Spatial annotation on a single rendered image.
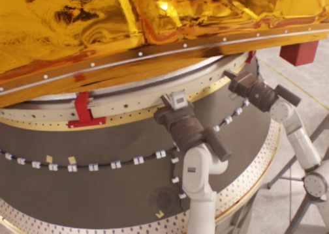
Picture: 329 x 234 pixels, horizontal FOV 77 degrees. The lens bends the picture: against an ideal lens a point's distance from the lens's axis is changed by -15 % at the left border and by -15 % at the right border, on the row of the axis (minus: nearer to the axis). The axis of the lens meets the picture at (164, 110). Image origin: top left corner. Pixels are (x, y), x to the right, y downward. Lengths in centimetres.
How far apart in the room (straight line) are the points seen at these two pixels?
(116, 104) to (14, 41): 35
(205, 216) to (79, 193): 52
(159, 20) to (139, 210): 68
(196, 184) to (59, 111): 47
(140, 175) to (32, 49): 55
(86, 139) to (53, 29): 39
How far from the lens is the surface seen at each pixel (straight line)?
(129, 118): 81
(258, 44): 99
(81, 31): 68
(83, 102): 72
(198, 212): 61
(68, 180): 93
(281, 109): 78
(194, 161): 58
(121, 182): 89
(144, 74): 79
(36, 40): 69
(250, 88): 84
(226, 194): 108
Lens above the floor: 213
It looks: 38 degrees down
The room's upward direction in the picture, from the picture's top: 4 degrees counter-clockwise
